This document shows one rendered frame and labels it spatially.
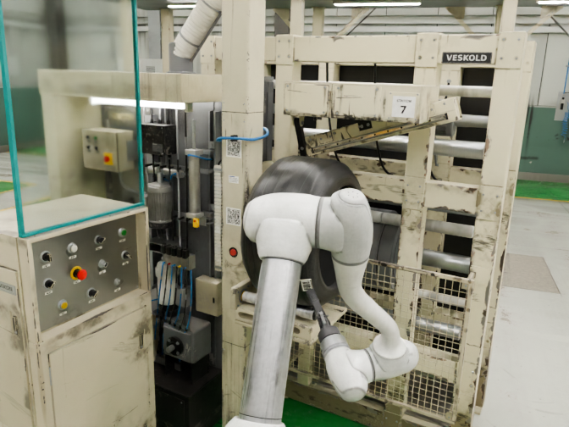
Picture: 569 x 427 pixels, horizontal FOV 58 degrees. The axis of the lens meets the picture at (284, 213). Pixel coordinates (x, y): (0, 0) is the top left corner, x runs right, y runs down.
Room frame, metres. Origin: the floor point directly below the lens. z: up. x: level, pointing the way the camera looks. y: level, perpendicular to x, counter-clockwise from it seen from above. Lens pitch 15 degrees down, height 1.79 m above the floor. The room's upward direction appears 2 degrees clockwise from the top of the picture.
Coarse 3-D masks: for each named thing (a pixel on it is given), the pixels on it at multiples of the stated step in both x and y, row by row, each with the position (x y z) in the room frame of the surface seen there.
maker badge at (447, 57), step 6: (444, 54) 2.29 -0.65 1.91; (450, 54) 2.27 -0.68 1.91; (456, 54) 2.26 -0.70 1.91; (462, 54) 2.25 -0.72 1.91; (468, 54) 2.24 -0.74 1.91; (474, 54) 2.23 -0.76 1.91; (480, 54) 2.22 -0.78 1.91; (486, 54) 2.20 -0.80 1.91; (444, 60) 2.29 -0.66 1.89; (450, 60) 2.27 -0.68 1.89; (456, 60) 2.26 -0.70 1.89; (462, 60) 2.25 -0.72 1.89; (468, 60) 2.24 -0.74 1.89; (474, 60) 2.23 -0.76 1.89; (480, 60) 2.21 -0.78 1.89; (486, 60) 2.20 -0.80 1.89
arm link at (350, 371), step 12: (336, 348) 1.47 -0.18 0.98; (348, 348) 1.48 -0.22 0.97; (336, 360) 1.42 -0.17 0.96; (348, 360) 1.42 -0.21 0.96; (360, 360) 1.42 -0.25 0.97; (336, 372) 1.39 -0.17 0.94; (348, 372) 1.38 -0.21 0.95; (360, 372) 1.39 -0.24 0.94; (372, 372) 1.40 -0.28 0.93; (336, 384) 1.37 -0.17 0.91; (348, 384) 1.35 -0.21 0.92; (360, 384) 1.36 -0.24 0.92; (348, 396) 1.35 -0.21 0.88; (360, 396) 1.36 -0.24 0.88
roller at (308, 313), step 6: (246, 294) 1.99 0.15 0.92; (252, 294) 1.99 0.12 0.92; (246, 300) 1.98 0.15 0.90; (252, 300) 1.97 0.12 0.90; (300, 306) 1.88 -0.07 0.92; (300, 312) 1.86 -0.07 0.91; (306, 312) 1.86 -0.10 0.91; (312, 312) 1.85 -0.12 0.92; (306, 318) 1.86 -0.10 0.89; (312, 318) 1.84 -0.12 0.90
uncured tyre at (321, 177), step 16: (288, 160) 2.01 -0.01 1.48; (304, 160) 1.99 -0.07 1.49; (320, 160) 1.99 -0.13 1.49; (336, 160) 2.05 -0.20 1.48; (272, 176) 1.92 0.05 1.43; (288, 176) 1.89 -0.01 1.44; (304, 176) 1.87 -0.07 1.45; (320, 176) 1.87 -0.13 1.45; (336, 176) 1.91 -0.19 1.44; (352, 176) 2.05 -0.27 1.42; (256, 192) 1.89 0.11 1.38; (272, 192) 1.86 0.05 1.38; (288, 192) 1.83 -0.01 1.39; (304, 192) 1.81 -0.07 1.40; (320, 192) 1.82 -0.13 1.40; (240, 240) 1.88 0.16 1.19; (256, 256) 1.80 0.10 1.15; (320, 256) 2.24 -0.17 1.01; (256, 272) 1.83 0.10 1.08; (304, 272) 1.74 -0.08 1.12; (320, 272) 1.80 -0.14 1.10; (320, 288) 1.81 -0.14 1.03; (336, 288) 1.94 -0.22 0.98; (304, 304) 1.84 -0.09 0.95
